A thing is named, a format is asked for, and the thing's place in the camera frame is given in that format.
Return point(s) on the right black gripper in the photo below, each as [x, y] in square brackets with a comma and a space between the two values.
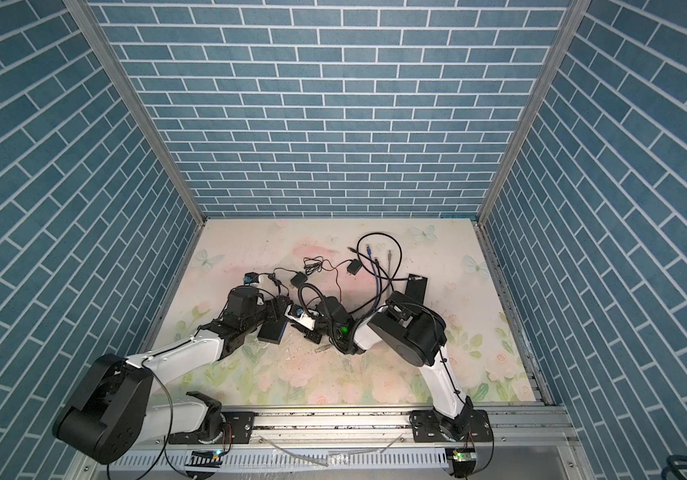
[319, 310]

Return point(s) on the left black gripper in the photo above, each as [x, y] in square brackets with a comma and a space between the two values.
[273, 315]

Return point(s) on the black network switch blue ports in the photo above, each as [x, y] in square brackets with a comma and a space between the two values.
[272, 332]

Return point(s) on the black ethernet cable gold plug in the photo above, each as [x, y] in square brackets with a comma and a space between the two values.
[381, 255]

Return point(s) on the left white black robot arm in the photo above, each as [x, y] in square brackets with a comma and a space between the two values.
[109, 412]

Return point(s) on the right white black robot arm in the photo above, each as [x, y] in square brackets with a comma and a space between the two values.
[417, 335]

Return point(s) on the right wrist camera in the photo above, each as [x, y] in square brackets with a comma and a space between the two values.
[297, 316]

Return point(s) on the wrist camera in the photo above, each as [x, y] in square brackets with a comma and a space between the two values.
[251, 278]
[297, 316]

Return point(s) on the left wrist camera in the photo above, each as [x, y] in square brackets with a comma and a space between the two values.
[251, 278]

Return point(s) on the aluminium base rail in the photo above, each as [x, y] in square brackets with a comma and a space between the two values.
[377, 442]

